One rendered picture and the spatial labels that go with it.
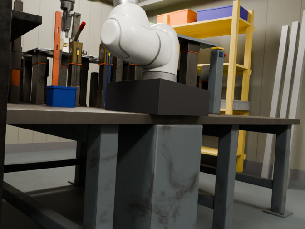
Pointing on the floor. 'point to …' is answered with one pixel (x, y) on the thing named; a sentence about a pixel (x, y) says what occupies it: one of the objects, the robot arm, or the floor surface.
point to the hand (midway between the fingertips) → (65, 37)
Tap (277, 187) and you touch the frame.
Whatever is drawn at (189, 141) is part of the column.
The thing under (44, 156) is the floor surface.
